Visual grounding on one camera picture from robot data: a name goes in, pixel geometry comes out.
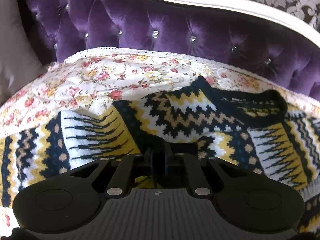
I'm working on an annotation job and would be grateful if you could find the yellow black white patterned sweater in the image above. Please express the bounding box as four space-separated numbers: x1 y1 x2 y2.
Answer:
1 77 319 239

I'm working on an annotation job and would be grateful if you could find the floral quilted bedspread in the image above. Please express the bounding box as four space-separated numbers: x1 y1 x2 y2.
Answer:
0 46 320 230

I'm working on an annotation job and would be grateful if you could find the purple tufted velvet headboard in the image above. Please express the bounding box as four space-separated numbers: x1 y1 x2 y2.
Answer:
17 0 319 99

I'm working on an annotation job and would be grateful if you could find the grey pillow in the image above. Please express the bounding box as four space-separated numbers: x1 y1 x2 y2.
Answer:
1 0 46 105

